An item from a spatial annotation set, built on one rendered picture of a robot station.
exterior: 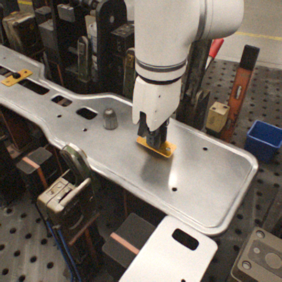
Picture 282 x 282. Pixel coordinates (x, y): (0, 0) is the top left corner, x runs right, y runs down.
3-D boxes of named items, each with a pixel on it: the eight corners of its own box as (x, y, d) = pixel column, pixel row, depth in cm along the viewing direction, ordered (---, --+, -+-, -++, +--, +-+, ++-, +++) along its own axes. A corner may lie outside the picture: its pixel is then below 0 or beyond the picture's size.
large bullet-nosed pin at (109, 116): (102, 131, 68) (98, 109, 63) (110, 124, 69) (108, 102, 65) (112, 136, 66) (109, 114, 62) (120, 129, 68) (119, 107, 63)
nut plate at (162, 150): (135, 141, 61) (135, 137, 60) (145, 131, 63) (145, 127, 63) (168, 158, 58) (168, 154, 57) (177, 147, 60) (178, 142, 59)
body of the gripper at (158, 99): (158, 46, 52) (156, 97, 60) (123, 71, 46) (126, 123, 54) (195, 58, 49) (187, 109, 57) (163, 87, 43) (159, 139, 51)
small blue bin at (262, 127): (239, 152, 101) (245, 135, 95) (249, 136, 107) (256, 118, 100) (270, 166, 97) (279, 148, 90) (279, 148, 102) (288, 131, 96)
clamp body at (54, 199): (59, 274, 72) (17, 198, 47) (91, 238, 79) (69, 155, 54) (86, 297, 69) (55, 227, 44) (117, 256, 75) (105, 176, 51)
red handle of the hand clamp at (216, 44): (179, 90, 65) (212, 32, 66) (181, 95, 67) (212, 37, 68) (195, 97, 63) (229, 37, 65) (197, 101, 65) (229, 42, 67)
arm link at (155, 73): (155, 35, 50) (154, 51, 52) (124, 56, 45) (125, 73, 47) (198, 49, 47) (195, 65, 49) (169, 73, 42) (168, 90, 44)
